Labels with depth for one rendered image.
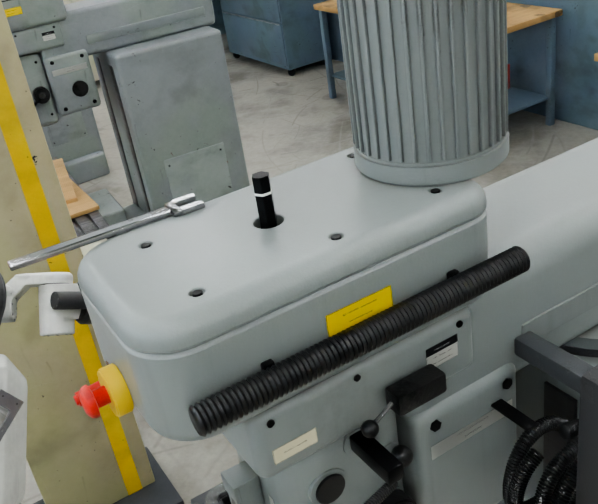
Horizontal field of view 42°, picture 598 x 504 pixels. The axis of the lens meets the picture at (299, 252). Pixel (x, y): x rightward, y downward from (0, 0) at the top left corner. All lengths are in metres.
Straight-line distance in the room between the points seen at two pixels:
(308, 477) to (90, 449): 2.20
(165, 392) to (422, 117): 0.42
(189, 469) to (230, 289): 2.65
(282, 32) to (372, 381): 7.42
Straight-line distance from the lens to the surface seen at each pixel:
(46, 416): 3.02
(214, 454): 3.45
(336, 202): 0.94
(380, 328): 0.85
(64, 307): 1.50
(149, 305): 0.80
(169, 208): 0.99
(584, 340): 1.25
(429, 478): 1.12
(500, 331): 1.09
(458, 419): 1.09
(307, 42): 8.41
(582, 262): 1.16
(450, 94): 0.91
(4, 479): 1.27
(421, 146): 0.93
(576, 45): 6.20
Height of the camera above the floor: 2.29
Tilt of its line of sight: 29 degrees down
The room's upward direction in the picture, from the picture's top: 9 degrees counter-clockwise
